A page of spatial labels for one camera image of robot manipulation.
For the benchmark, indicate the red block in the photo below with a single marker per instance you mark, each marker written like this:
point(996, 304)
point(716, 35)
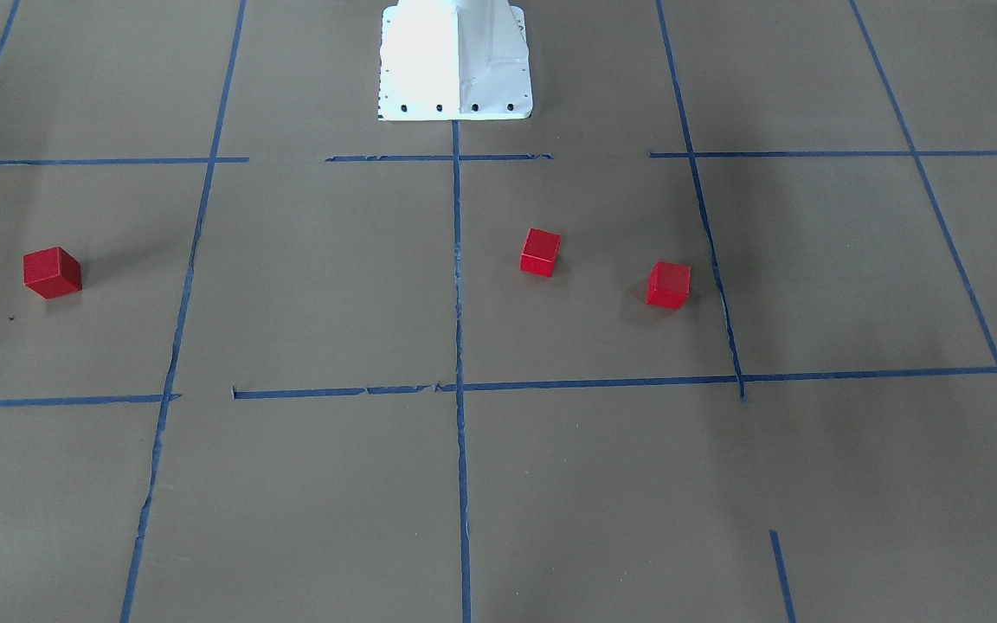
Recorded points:
point(540, 252)
point(52, 273)
point(668, 285)

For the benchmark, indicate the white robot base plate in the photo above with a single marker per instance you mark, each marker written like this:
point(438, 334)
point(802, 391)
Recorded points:
point(453, 60)

